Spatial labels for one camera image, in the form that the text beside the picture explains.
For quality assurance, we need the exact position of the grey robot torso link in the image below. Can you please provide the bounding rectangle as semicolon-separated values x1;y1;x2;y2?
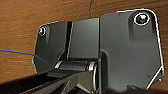
0;59;101;94

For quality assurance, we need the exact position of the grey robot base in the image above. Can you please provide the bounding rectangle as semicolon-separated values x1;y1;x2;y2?
33;8;164;94

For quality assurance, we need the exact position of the thin blue cable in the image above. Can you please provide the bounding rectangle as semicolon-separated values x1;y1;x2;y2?
0;48;53;67

